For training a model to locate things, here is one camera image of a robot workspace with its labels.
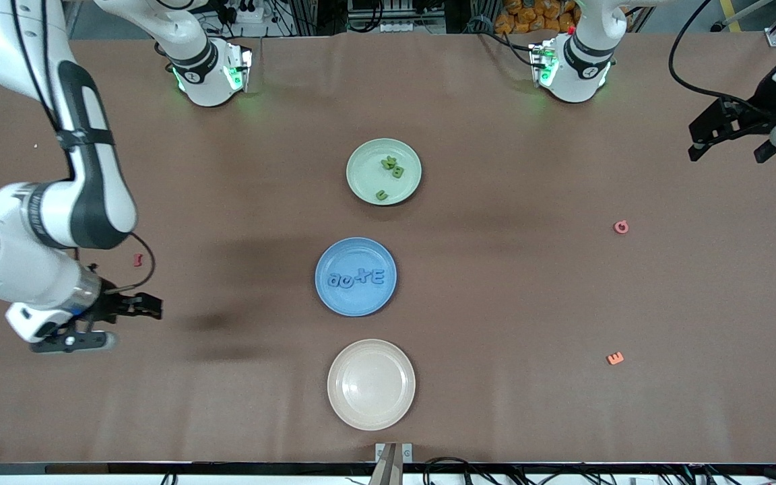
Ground orange object pile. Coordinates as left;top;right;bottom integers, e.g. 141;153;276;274
494;0;581;34

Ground blue plate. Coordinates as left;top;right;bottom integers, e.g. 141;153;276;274
315;237;397;317

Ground beige plate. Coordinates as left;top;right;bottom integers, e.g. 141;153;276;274
327;339;416;432

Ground pale green plate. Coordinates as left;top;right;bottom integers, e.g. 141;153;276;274
346;138;422;206

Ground white power strip with plugs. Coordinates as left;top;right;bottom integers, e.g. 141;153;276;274
216;0;267;24

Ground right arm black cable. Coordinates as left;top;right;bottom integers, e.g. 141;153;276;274
11;0;156;292

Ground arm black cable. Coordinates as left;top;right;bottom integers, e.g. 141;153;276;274
11;0;156;292
669;0;756;108

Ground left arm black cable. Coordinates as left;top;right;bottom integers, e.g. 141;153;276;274
669;0;756;108

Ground grey metal bracket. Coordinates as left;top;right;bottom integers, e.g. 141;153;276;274
375;443;414;464

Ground black floor cable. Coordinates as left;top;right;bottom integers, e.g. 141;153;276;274
422;457;476;485

